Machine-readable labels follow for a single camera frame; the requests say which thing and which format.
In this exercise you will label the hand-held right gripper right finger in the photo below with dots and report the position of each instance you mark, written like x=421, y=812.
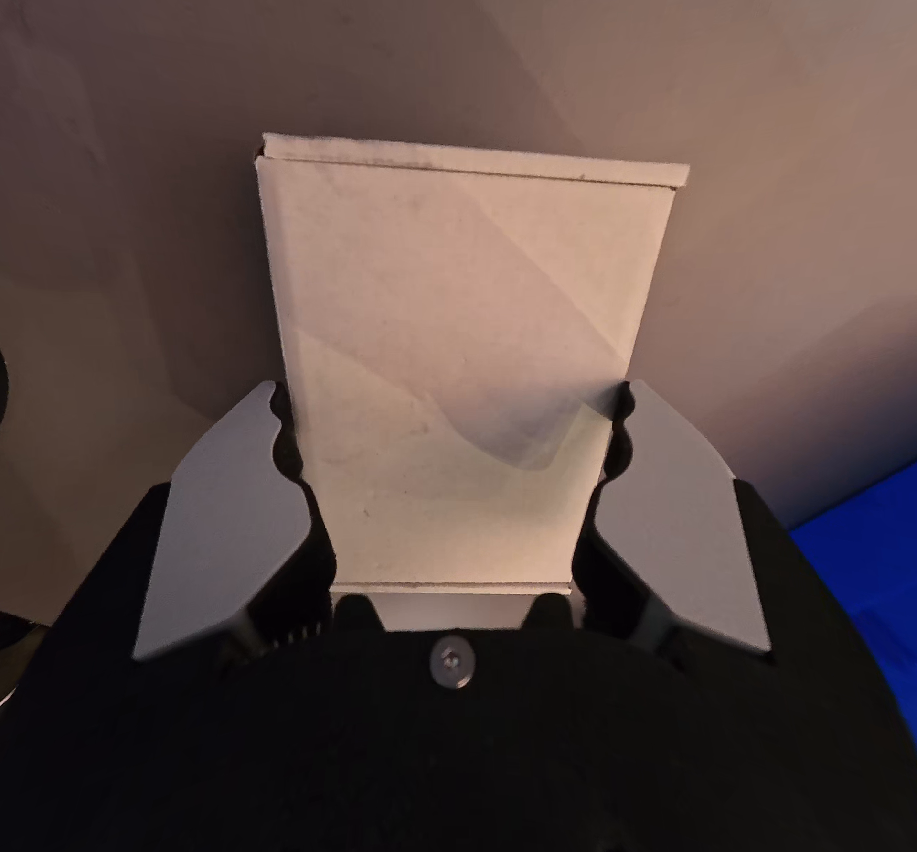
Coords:
x=680, y=529

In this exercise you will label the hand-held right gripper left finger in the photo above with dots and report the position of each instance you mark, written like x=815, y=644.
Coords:
x=222, y=536

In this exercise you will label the blue plastic bin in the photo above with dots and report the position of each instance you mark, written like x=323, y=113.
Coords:
x=860, y=565

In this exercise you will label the white cardboard box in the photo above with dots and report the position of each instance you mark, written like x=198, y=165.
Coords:
x=458, y=307

